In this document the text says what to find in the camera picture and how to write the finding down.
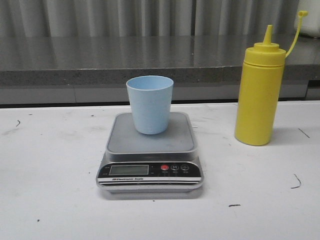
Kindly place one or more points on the light blue plastic cup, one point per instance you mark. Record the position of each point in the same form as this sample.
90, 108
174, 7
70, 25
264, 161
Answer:
150, 99

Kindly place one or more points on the yellow squeeze bottle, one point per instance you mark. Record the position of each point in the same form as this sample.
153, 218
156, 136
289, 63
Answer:
260, 84

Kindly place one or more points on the silver electronic kitchen scale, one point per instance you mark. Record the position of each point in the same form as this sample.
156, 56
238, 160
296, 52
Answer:
140, 166

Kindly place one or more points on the grey stone counter ledge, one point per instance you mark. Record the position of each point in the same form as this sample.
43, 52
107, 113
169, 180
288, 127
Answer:
94, 70

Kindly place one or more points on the white container in background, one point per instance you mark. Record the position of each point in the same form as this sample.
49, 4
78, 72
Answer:
310, 23

